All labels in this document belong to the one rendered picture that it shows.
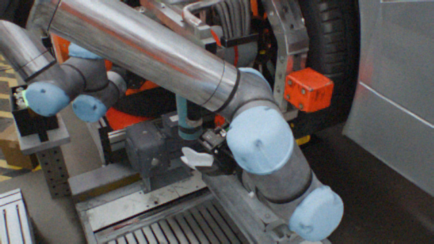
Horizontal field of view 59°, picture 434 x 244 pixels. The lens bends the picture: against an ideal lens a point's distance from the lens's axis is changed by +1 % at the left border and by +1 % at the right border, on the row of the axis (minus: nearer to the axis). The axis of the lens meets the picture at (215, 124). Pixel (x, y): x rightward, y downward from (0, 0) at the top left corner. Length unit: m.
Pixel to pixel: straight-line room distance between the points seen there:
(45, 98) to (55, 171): 1.07
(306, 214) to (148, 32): 0.30
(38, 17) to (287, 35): 0.59
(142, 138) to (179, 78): 1.03
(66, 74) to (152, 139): 0.72
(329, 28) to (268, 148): 0.55
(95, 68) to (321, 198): 0.61
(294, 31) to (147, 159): 0.84
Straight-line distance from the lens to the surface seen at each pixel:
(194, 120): 0.97
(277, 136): 0.44
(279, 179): 0.47
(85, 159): 2.14
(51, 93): 0.82
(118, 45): 0.49
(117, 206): 1.73
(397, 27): 0.83
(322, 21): 0.95
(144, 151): 1.50
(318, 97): 0.92
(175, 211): 1.69
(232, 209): 1.57
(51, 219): 1.88
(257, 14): 1.19
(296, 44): 0.93
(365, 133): 0.95
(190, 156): 0.73
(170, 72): 0.51
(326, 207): 0.51
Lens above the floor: 1.32
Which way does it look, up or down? 35 degrees down
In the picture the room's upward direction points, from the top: straight up
